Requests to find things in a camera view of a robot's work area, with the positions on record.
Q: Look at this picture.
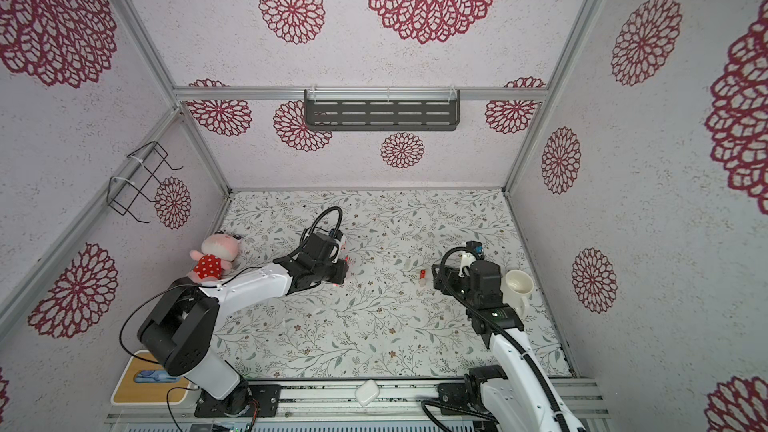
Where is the dark grey wall shelf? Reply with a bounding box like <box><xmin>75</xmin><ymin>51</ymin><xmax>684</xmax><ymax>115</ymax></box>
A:
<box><xmin>304</xmin><ymin>88</ymin><xmax>461</xmax><ymax>132</ymax></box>

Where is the pink plush toy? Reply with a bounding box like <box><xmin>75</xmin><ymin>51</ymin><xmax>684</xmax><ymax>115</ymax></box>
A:
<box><xmin>188</xmin><ymin>231</ymin><xmax>242</xmax><ymax>283</ymax></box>

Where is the wooden tray with white rim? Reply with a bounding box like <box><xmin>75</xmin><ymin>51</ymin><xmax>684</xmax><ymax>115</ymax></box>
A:
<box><xmin>110</xmin><ymin>349</ymin><xmax>197</xmax><ymax>407</ymax></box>

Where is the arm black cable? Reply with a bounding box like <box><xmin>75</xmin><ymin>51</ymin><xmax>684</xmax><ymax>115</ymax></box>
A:
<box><xmin>419</xmin><ymin>245</ymin><xmax>571</xmax><ymax>432</ymax></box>
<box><xmin>118</xmin><ymin>206</ymin><xmax>344</xmax><ymax>367</ymax></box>

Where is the white plastic clip on rail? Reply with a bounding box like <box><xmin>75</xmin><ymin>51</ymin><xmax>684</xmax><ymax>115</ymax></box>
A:
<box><xmin>355</xmin><ymin>379</ymin><xmax>381</xmax><ymax>407</ymax></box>

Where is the white ceramic mug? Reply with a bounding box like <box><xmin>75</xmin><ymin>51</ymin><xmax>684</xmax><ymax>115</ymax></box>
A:
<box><xmin>500</xmin><ymin>270</ymin><xmax>535</xmax><ymax>320</ymax></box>

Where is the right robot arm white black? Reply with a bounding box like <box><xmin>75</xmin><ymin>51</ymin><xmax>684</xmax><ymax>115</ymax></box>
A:
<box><xmin>432</xmin><ymin>252</ymin><xmax>587</xmax><ymax>431</ymax></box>

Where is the black wire wall rack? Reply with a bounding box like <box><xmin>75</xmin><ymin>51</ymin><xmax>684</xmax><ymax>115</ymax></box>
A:
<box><xmin>104</xmin><ymin>141</ymin><xmax>183</xmax><ymax>224</ymax></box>

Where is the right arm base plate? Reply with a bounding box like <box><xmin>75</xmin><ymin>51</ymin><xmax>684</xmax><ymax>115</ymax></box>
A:
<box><xmin>437</xmin><ymin>381</ymin><xmax>481</xmax><ymax>415</ymax></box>

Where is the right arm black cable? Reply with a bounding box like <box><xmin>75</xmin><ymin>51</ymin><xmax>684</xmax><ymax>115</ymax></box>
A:
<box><xmin>419</xmin><ymin>245</ymin><xmax>571</xmax><ymax>432</ymax></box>

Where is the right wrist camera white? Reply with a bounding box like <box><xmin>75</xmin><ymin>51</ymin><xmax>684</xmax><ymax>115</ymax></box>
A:
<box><xmin>459</xmin><ymin>241</ymin><xmax>485</xmax><ymax>277</ymax></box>

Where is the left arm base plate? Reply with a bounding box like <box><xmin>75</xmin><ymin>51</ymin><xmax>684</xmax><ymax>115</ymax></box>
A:
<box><xmin>194</xmin><ymin>383</ymin><xmax>282</xmax><ymax>418</ymax></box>

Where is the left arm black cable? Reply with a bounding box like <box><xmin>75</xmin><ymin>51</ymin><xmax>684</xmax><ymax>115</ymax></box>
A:
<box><xmin>118</xmin><ymin>206</ymin><xmax>344</xmax><ymax>367</ymax></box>

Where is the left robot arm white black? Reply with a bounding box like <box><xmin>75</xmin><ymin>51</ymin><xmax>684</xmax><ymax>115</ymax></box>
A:
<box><xmin>137</xmin><ymin>229</ymin><xmax>348</xmax><ymax>417</ymax></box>

